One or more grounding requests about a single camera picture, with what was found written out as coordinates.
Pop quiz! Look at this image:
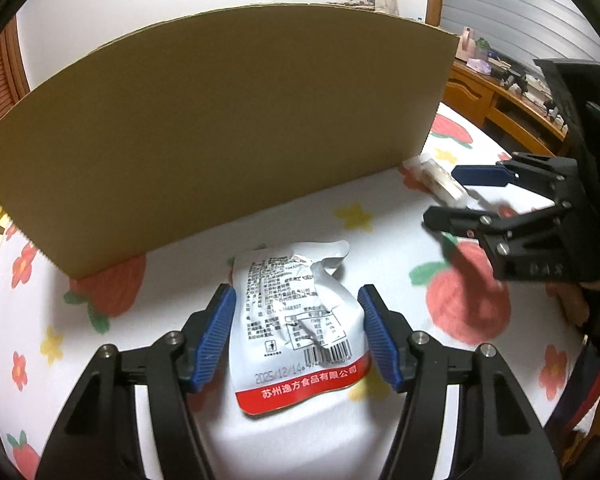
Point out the white red-edged snack pouch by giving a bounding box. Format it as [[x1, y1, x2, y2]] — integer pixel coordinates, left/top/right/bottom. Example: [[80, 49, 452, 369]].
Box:
[[228, 240, 370, 416]]

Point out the brown cardboard box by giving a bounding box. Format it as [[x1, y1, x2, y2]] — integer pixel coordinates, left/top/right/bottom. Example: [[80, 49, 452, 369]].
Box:
[[0, 4, 458, 278]]

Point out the small clear wrapped snack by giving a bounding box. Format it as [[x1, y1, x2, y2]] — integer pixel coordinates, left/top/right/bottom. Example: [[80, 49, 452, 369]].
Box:
[[399, 157, 469, 208]]

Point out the wooden sideboard cabinet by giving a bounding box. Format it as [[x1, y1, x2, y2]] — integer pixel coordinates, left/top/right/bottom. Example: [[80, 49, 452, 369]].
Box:
[[442, 61, 566, 155]]

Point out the pink bottle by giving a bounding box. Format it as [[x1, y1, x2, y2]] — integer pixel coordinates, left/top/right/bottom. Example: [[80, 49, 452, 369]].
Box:
[[455, 27, 477, 62]]

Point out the white fruit print blanket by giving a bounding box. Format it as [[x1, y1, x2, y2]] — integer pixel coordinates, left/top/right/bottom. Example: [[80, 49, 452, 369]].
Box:
[[0, 102, 592, 480]]

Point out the grey window blind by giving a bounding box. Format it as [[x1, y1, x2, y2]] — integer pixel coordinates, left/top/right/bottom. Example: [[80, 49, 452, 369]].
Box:
[[440, 0, 600, 68]]

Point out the wooden louvered wardrobe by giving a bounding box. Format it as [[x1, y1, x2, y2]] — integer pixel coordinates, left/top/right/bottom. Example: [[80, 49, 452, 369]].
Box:
[[0, 18, 30, 120]]

